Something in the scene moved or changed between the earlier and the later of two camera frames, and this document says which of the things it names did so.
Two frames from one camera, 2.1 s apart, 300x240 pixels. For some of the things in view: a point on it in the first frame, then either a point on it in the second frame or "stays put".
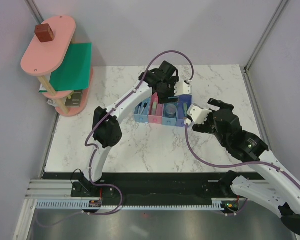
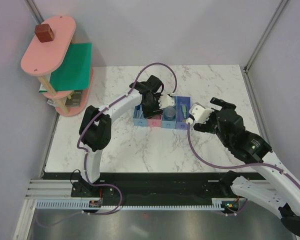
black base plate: x=140 y=187 stays put
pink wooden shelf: x=41 y=59 stays put
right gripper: x=203 y=128 stays put
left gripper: x=163 y=99 to x=148 y=113
